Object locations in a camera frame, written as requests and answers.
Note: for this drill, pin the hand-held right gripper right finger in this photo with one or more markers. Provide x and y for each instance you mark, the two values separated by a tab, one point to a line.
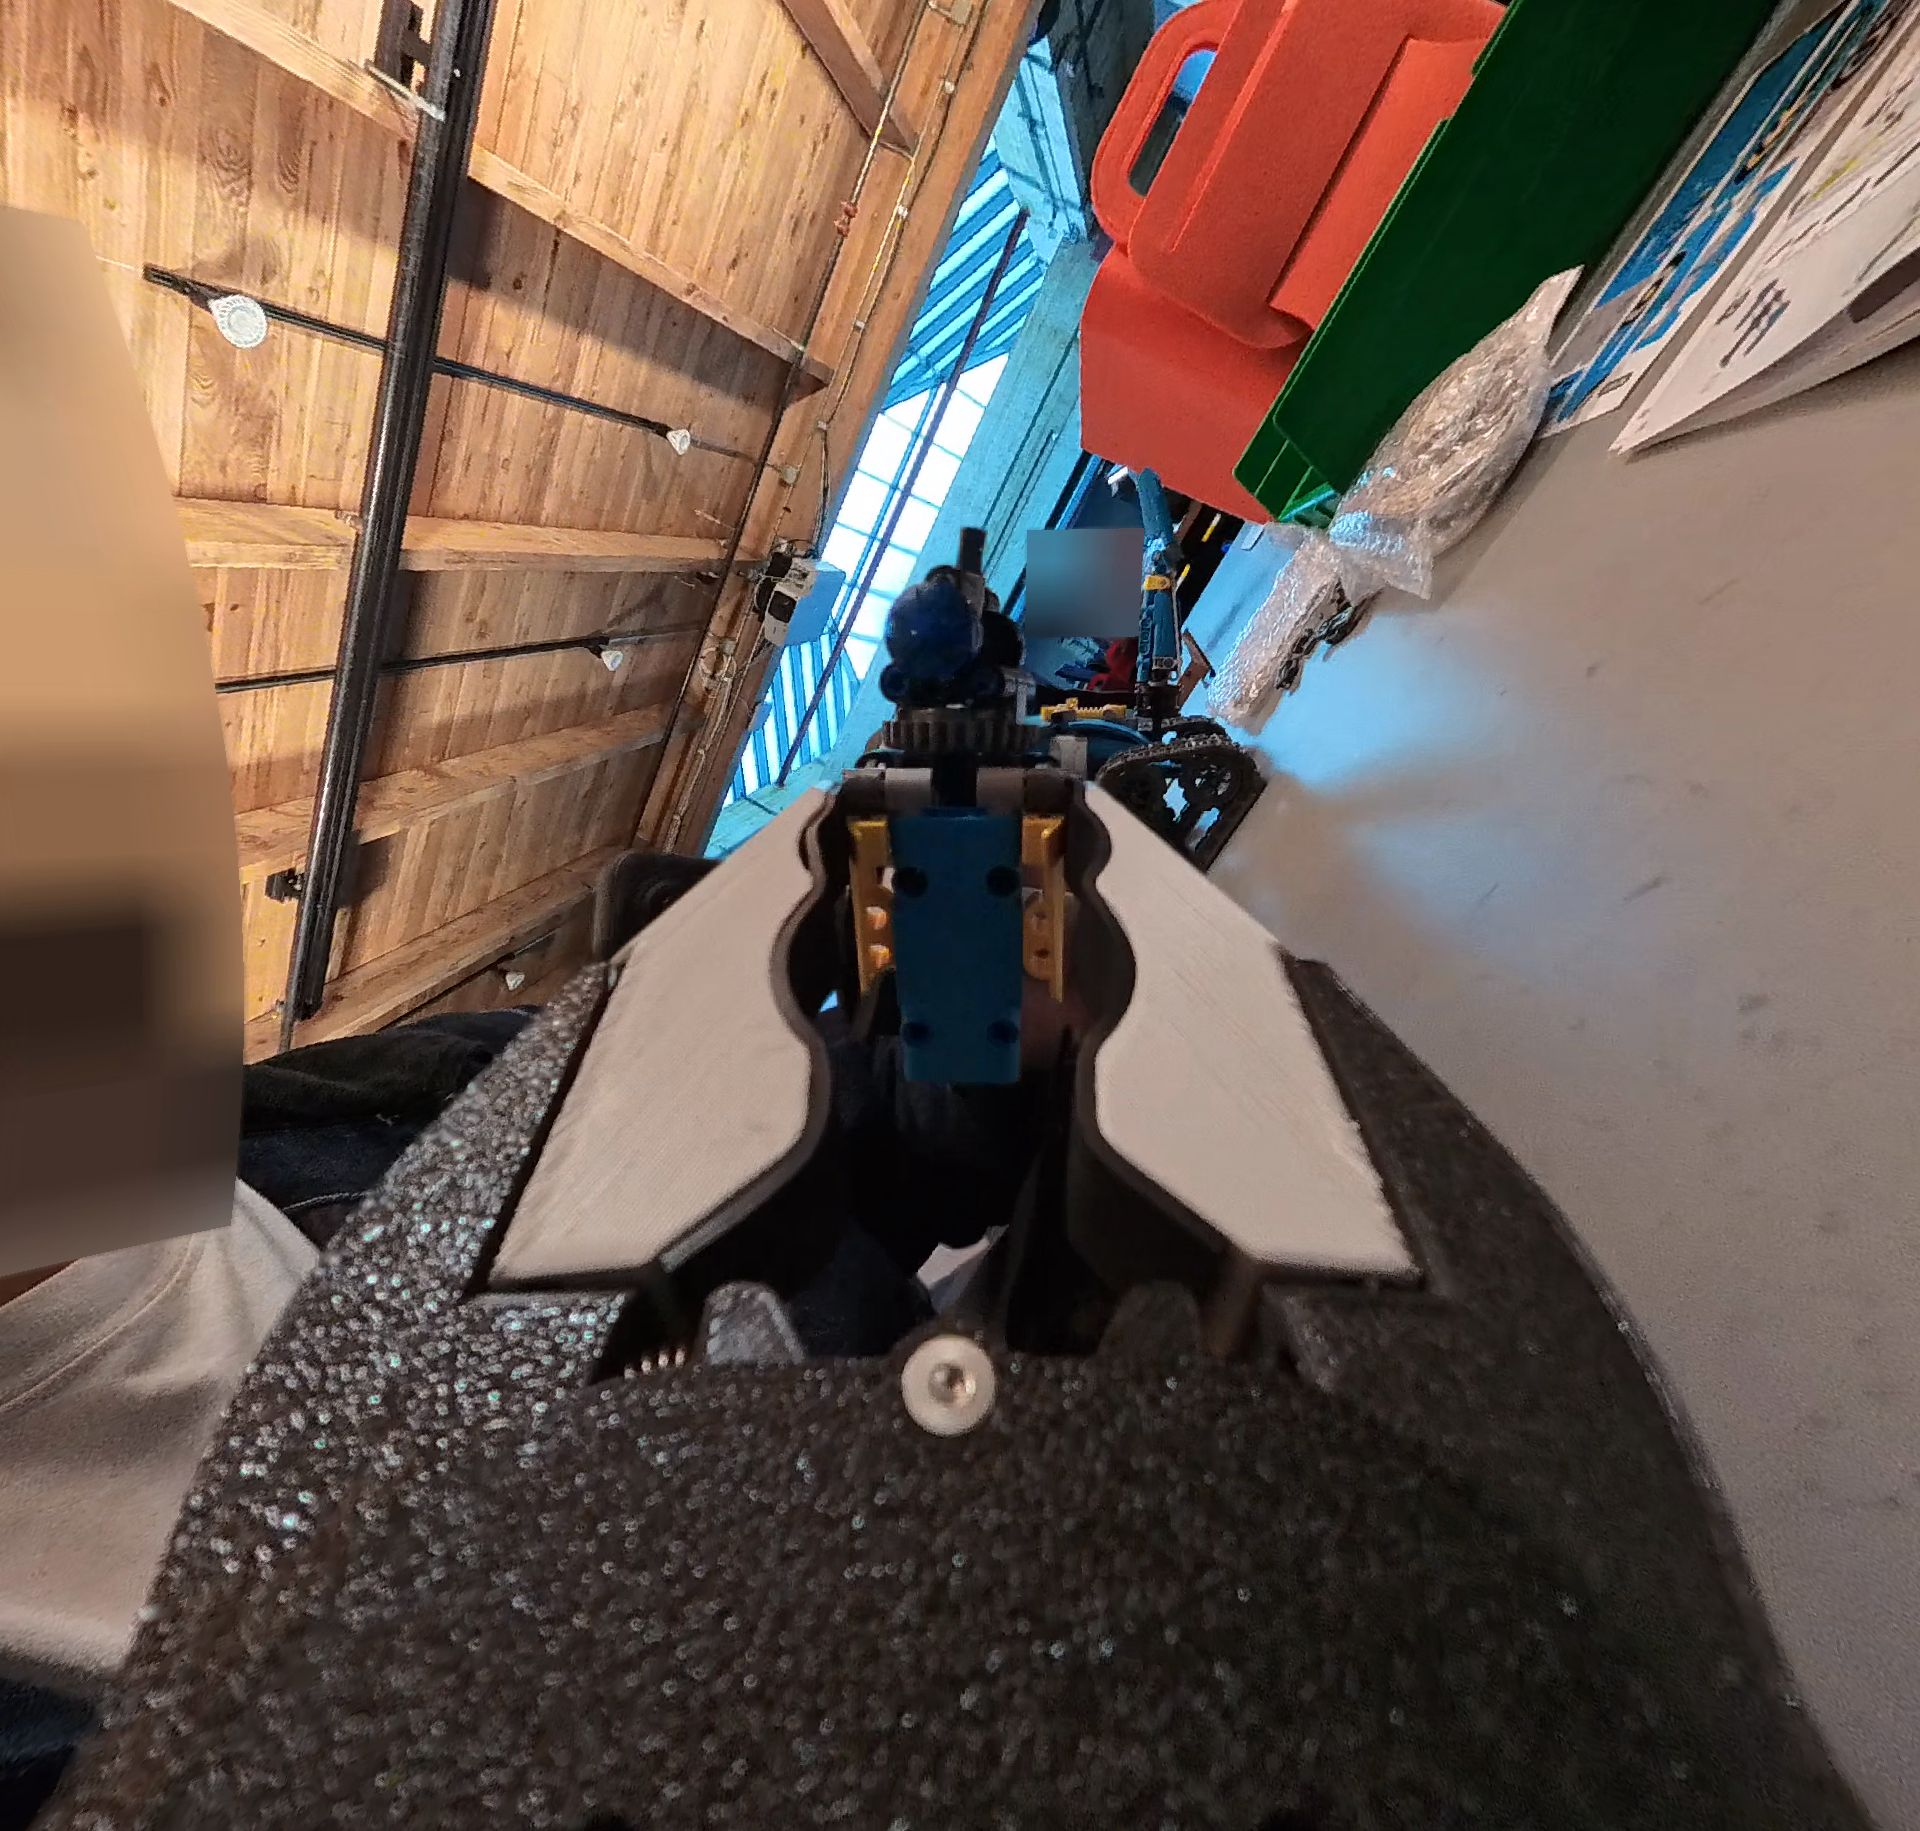
1231	1095

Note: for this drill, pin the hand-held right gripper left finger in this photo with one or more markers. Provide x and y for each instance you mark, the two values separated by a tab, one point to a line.
660	1110

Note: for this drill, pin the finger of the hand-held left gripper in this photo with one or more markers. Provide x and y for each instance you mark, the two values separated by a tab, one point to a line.
1071	754

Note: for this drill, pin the blue black toy brick assembly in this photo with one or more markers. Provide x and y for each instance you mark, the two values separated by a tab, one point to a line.
945	660

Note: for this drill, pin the blue yellow toy brick body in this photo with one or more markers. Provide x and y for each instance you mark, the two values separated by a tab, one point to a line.
961	945

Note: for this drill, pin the tracked toy brick vehicle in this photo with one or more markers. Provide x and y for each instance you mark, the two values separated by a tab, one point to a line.
1185	796

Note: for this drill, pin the clear bag with black links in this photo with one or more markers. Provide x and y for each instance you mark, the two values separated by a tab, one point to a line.
1291	630

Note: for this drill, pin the person's dark denim jacket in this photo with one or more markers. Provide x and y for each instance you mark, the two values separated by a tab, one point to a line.
361	1110

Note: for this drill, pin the white ceiling device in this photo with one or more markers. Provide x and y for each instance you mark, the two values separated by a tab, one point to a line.
786	593

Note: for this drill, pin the large clear plastic bag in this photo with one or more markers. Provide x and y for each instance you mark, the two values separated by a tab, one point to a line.
1455	435

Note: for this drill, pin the black ceiling pipe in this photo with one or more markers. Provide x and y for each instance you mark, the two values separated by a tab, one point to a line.
391	435

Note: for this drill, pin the orange felt bag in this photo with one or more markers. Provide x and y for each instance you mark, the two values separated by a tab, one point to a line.
1276	210

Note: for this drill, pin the person's white shirt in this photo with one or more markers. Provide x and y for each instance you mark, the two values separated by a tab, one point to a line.
120	1411

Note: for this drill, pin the green plastic bin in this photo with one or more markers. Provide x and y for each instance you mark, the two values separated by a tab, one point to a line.
1500	181

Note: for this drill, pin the blue sticker sheet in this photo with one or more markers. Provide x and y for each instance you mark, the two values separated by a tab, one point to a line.
1696	210

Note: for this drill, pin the open instruction booklet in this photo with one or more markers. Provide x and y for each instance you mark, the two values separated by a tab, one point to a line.
1800	240

